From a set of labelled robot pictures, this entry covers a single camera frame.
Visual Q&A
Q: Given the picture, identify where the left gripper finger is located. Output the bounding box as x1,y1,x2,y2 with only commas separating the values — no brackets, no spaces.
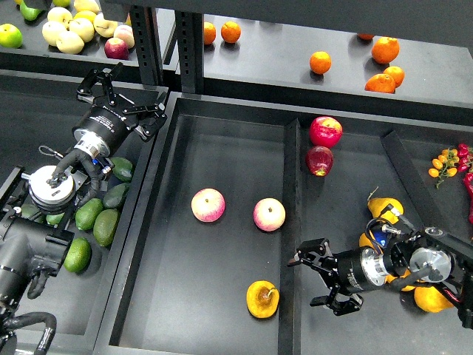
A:
122,92,168,142
76,62,123,109

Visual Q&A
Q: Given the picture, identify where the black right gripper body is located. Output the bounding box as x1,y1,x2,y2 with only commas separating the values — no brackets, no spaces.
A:
324,248,387,295

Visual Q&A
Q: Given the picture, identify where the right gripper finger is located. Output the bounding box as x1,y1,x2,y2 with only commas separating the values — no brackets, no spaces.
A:
310,287,364,317
287,238,333,274

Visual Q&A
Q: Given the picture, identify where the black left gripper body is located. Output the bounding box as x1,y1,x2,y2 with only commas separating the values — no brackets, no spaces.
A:
72,95,135,158

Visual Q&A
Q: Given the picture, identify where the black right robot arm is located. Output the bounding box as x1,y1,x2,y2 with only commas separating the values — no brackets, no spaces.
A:
288,204,472,328

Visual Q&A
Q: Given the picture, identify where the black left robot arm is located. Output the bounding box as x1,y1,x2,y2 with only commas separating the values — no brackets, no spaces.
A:
1,63,167,354

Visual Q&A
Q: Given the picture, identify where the green avocado under arm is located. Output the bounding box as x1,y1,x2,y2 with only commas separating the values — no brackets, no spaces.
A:
75,197,103,231

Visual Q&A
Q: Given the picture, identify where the pale yellow pear front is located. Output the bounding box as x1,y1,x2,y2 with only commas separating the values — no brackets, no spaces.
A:
56,31,85,54

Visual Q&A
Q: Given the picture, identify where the pale yellow pear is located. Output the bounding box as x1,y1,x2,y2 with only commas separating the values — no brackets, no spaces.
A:
93,13,118,38
41,21,67,47
56,31,85,54
47,7,73,27
69,18,95,43

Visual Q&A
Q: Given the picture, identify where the pale yellow pear centre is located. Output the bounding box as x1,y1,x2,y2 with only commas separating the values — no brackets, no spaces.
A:
69,18,95,43

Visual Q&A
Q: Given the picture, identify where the pale yellow pear right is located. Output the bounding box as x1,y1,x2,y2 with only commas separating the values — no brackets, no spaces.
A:
93,13,118,38

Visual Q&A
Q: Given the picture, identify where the yellow pear top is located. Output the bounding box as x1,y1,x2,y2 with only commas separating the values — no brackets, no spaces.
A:
367,187,404,224

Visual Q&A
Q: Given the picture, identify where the pale yellow pear left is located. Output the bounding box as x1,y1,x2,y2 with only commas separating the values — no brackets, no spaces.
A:
41,21,67,47

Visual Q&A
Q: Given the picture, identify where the pale yellow pear back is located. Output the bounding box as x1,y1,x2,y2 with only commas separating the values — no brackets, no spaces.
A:
47,7,73,27

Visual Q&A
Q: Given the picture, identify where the green pear top left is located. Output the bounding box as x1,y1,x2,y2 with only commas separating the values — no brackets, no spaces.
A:
19,1,44,21

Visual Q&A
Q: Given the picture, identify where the dark green avocado left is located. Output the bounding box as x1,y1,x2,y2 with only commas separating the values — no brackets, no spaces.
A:
92,209,120,247

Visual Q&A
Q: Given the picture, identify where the red apple on shelf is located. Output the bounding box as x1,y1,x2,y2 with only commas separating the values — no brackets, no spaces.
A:
104,37,129,60

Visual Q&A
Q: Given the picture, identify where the pink apple right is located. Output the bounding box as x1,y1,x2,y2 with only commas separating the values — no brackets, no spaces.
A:
253,197,286,232

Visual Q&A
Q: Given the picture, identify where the pink apple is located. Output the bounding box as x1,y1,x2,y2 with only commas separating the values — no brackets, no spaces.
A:
191,188,225,223
253,197,286,232

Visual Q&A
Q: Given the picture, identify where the pale pink peach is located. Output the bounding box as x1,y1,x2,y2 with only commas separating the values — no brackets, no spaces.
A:
113,24,135,49

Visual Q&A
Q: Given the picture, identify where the black centre bin divider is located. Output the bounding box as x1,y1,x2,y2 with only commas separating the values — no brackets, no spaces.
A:
277,119,302,354

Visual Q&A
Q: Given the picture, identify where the green apple on shelf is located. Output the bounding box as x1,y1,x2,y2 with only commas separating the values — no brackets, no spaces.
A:
0,23,23,49

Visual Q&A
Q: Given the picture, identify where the dark red apple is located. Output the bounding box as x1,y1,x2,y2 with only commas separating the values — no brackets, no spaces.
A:
305,146,333,177

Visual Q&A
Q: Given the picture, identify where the pink apple left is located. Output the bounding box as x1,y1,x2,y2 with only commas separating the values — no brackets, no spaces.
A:
191,188,225,223

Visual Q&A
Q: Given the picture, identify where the orange on shelf left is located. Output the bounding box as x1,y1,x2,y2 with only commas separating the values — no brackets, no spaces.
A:
220,21,242,44

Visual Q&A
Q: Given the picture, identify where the orange on shelf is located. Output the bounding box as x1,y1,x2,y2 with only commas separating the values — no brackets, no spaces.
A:
220,21,242,44
310,51,332,75

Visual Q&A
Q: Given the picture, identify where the bright red apple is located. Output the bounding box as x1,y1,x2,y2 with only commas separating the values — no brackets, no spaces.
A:
309,116,343,149

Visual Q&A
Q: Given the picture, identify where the orange cherry tomato bunch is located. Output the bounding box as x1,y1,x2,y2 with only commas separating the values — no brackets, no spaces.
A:
428,148,460,189

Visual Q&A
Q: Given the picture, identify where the red chili pepper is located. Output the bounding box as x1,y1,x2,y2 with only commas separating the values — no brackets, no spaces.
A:
463,172,473,224

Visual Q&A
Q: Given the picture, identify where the orange on shelf centre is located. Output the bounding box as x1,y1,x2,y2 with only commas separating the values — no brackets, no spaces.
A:
310,51,332,75

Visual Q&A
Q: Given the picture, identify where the orange front right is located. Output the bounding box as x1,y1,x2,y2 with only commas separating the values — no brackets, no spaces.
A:
364,73,396,94

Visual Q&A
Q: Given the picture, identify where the black shelf post left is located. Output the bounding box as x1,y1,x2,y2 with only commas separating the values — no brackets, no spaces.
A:
129,5,163,86

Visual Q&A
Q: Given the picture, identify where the black shelf post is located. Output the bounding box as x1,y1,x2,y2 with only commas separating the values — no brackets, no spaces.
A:
174,10,204,94
129,5,163,86

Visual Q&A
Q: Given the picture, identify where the black shelf post right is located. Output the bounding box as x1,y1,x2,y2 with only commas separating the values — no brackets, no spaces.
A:
174,10,204,94

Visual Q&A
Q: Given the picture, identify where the orange cut by post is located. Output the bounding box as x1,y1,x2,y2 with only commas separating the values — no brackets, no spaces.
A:
203,21,217,46

